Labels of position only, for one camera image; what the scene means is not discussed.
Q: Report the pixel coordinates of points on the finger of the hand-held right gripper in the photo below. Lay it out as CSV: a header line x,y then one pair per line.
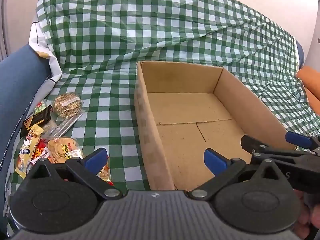
x,y
298,138
250,143

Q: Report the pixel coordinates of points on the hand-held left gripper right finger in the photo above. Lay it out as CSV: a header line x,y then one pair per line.
x,y
215,161

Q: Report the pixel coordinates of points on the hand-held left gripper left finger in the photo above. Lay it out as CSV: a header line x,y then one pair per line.
x,y
96,158

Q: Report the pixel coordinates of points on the round seed cake clear wrap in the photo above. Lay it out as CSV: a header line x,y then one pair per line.
x,y
67,103

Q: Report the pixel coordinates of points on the cardboard box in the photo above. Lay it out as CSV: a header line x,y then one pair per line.
x,y
180,110

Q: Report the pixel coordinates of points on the person's right hand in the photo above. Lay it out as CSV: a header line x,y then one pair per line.
x,y
303,220

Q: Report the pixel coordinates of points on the small yellow snack packet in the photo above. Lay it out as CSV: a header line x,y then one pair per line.
x,y
105,173

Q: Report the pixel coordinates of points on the rice cracker packet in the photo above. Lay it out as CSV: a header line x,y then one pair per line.
x,y
62,146

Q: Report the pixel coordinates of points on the clear wrapped silver sticks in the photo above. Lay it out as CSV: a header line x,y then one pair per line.
x,y
66,125

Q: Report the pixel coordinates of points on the orange cushion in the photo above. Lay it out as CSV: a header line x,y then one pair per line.
x,y
312,85

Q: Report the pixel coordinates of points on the red packet white print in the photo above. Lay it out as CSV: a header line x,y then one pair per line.
x,y
40,153

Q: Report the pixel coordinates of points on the black snack packet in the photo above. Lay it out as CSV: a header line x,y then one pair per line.
x,y
40,118

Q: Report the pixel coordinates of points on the yellow white cartoon packet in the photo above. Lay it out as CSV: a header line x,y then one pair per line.
x,y
25,152

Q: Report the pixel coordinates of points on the green snack packet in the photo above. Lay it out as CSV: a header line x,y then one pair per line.
x,y
41,108

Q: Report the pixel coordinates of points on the white printed sheet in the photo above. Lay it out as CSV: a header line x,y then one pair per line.
x,y
53,65

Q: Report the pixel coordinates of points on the green checked tablecloth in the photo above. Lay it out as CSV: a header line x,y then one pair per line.
x,y
125,42

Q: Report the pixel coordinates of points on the grey curtain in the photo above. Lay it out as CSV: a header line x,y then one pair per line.
x,y
3,30

